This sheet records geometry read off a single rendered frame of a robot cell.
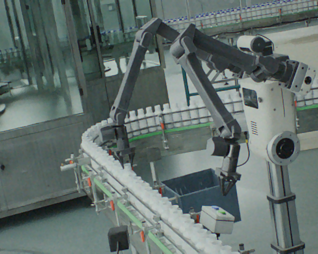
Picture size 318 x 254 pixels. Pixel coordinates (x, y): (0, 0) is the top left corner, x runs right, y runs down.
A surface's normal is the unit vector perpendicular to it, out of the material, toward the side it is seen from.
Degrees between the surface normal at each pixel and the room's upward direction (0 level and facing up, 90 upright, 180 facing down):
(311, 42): 90
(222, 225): 90
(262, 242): 0
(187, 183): 90
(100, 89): 90
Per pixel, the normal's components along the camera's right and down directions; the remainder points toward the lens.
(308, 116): 0.03, 0.23
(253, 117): -0.93, 0.23
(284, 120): 0.36, 0.34
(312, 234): -0.17, -0.96
